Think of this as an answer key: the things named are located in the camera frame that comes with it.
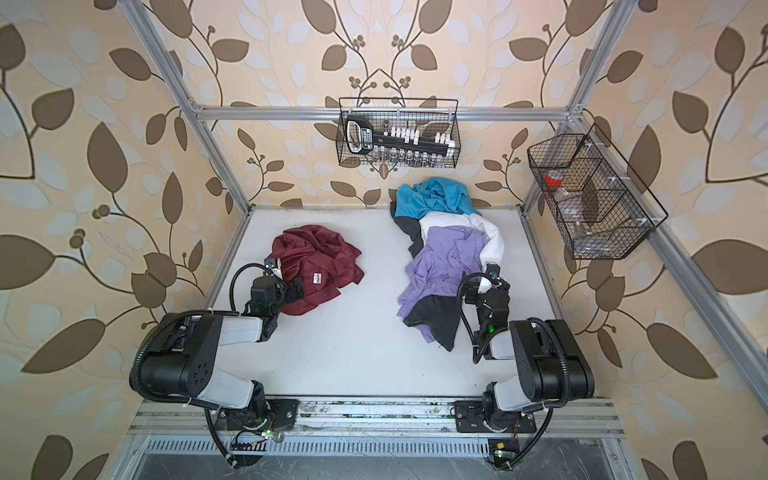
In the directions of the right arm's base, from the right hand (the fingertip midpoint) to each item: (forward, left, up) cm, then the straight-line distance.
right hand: (482, 277), depth 90 cm
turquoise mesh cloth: (+33, +12, +4) cm, 36 cm away
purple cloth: (+6, +12, -3) cm, 14 cm away
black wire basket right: (+4, -25, +25) cm, 36 cm away
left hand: (+4, +61, -3) cm, 62 cm away
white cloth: (+9, -5, +3) cm, 10 cm away
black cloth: (-10, +14, -5) cm, 18 cm away
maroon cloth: (+8, +50, -1) cm, 50 cm away
